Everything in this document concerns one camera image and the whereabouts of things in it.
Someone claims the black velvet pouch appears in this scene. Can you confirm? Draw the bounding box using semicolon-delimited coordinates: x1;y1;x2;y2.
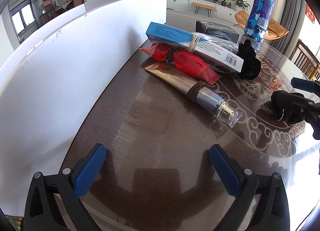
271;90;304;125

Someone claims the blue white ointment box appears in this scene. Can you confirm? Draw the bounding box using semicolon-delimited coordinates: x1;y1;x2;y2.
146;22;244;74

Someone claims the gold cosmetic tube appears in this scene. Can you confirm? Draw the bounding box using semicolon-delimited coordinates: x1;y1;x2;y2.
145;62;243;128

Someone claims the red snack packet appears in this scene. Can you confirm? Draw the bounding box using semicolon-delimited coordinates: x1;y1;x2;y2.
139;43;221;85

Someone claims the wooden dining chair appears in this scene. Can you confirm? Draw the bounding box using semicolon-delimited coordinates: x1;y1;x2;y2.
289;39;319;80

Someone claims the orange lounge chair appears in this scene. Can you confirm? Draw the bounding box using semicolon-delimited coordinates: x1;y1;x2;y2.
234;10;289;41

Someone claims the blue camouflage spray bottle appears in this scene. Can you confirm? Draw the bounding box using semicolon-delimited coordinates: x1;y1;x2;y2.
244;0;276;43

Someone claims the cotton swabs bag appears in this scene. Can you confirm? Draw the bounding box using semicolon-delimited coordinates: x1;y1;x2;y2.
200;34;238;54

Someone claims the white cardboard storage box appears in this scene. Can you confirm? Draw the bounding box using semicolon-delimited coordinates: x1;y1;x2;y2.
1;0;167;216

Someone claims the green plant right of tv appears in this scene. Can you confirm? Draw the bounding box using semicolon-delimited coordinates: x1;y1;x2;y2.
231;0;250;11

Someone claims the black rectangular box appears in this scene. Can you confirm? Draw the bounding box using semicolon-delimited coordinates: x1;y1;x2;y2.
195;21;239;43

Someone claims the wooden bench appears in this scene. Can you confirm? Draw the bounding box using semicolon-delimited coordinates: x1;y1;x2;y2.
191;2;217;17

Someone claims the white tv cabinet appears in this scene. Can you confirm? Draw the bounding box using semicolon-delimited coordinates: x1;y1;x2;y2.
167;0;237;23

